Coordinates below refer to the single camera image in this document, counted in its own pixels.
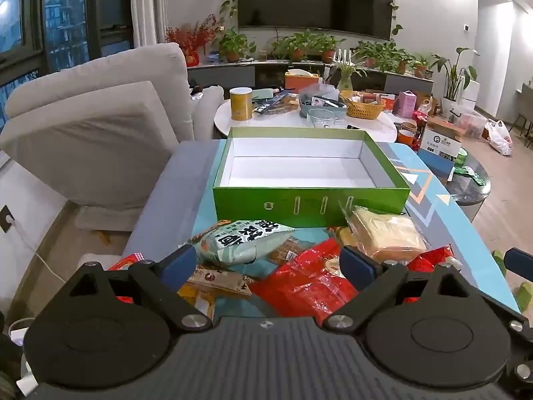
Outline white floor appliance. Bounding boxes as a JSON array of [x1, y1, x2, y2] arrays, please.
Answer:
[[460, 79, 480, 111]]

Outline yellow canister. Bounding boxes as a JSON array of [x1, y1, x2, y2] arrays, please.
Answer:
[[230, 87, 253, 121]]

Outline light green snack bag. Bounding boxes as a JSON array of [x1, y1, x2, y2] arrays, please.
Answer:
[[183, 219, 298, 268]]

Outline orange tissue box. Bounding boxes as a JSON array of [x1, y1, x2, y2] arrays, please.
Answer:
[[284, 71, 320, 92]]

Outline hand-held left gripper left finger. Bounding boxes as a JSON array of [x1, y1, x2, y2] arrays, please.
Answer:
[[62, 245, 213, 334]]

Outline pink box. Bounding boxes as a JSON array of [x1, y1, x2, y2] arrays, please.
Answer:
[[393, 91, 418, 117]]

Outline clear storage box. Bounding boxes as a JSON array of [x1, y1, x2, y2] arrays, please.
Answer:
[[452, 106, 488, 139]]

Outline clear yellow wafer packet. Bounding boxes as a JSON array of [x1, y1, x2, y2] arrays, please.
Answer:
[[339, 205, 429, 264]]

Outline white plastic bag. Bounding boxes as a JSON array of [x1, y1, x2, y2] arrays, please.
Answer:
[[485, 119, 514, 156]]

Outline grey dining chair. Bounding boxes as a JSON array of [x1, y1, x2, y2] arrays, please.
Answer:
[[512, 83, 533, 148]]

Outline spider plant glass vase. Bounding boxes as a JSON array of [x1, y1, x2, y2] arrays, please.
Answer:
[[331, 56, 367, 92]]

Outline round white table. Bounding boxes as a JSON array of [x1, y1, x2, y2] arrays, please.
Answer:
[[214, 92, 398, 144]]

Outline green packets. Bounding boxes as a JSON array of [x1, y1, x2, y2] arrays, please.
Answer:
[[454, 164, 486, 186]]

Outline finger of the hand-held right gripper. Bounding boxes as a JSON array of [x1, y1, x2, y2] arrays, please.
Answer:
[[500, 312, 533, 388], [504, 248, 533, 278]]

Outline red flower decoration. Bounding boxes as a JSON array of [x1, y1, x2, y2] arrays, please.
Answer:
[[166, 14, 221, 67]]

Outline orange printed box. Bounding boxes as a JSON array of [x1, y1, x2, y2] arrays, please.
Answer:
[[366, 89, 396, 111]]

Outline yellow wicker basket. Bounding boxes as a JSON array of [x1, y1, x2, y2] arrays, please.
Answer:
[[341, 91, 386, 118]]

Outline large red snack bag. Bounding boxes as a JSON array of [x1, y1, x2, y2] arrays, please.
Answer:
[[250, 237, 361, 321]]

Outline grey television cabinet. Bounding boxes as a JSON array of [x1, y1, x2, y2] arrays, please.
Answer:
[[187, 60, 434, 92]]

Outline yellow snack packet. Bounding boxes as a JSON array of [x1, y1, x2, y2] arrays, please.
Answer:
[[178, 283, 217, 321]]

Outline white charger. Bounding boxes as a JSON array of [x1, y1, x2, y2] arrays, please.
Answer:
[[8, 319, 39, 396]]

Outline red snack packet white label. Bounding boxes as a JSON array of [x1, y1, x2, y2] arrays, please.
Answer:
[[406, 245, 464, 275]]

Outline bright red snack packet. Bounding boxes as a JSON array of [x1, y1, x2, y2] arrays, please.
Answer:
[[107, 253, 146, 272]]

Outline blue white cardboard box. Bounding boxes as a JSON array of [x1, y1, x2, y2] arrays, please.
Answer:
[[416, 125, 463, 184]]

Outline grey fabric sofa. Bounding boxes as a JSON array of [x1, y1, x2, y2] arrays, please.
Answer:
[[0, 44, 226, 234]]

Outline black wall television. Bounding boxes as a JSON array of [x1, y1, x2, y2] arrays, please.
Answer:
[[237, 0, 395, 40]]

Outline dark framed window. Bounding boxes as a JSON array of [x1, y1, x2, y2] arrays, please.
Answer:
[[0, 0, 136, 130]]

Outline green cardboard box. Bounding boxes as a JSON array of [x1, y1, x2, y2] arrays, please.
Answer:
[[212, 127, 412, 229]]

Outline small brown snack packet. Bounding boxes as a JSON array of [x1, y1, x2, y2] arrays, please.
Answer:
[[266, 237, 301, 264]]

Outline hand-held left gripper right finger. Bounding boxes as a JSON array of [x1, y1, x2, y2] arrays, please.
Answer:
[[322, 246, 479, 334]]

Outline blue grey plastic tray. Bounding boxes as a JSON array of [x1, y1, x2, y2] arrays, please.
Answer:
[[299, 84, 348, 118]]

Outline large leaf plant white pot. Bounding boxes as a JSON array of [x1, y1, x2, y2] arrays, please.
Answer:
[[431, 48, 479, 115]]

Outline dark marble round table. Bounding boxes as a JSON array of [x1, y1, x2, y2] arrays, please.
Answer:
[[447, 150, 493, 223]]

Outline white cable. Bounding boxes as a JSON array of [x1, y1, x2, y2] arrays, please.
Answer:
[[8, 217, 67, 285]]

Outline white curtain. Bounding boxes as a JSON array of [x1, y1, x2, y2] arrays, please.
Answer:
[[130, 0, 169, 48]]

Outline potted green plant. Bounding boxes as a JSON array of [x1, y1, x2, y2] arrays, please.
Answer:
[[354, 39, 388, 69], [412, 52, 434, 79], [314, 33, 346, 64], [219, 29, 257, 63], [270, 31, 317, 61], [385, 44, 413, 75]]

